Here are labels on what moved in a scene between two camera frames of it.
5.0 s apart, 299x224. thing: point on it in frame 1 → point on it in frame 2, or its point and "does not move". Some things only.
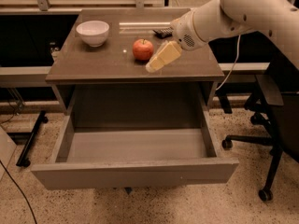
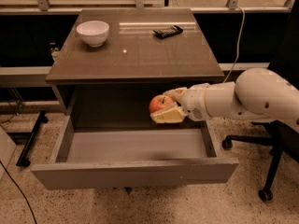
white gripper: [183, 33] → [193, 102]
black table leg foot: [23, 161] does not move
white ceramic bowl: [94, 33] does not move
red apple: [142, 49] → [159, 102]
